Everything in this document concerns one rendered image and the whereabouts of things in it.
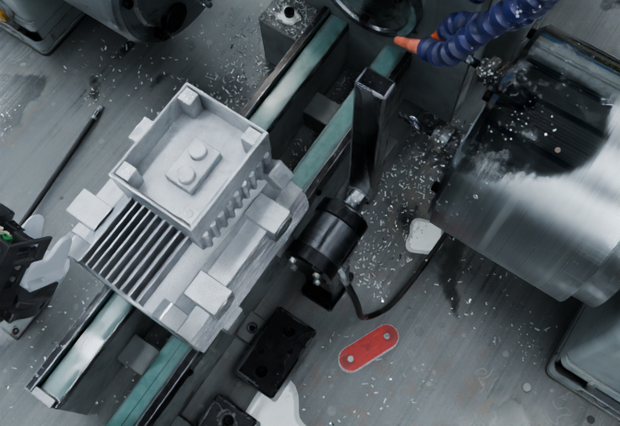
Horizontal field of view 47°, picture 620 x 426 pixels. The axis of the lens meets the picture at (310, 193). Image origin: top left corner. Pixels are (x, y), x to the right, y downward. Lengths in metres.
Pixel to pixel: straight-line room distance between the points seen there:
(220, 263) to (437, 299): 0.37
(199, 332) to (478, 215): 0.30
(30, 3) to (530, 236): 0.76
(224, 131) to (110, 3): 0.24
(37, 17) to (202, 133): 0.48
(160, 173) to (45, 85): 0.50
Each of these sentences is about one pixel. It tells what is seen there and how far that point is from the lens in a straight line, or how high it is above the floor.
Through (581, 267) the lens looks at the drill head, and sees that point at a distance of 0.73.
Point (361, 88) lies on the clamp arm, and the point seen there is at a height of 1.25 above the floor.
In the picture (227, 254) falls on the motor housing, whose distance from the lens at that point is 0.73.
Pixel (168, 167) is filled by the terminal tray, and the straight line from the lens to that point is 0.72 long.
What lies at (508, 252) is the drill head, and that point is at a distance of 0.75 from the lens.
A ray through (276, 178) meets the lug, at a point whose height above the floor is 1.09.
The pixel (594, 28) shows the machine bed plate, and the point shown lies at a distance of 1.22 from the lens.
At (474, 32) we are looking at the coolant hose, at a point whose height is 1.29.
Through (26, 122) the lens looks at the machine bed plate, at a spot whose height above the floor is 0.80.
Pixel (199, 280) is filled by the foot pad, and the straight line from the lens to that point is 0.72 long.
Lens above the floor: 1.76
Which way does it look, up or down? 69 degrees down
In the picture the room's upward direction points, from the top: 5 degrees counter-clockwise
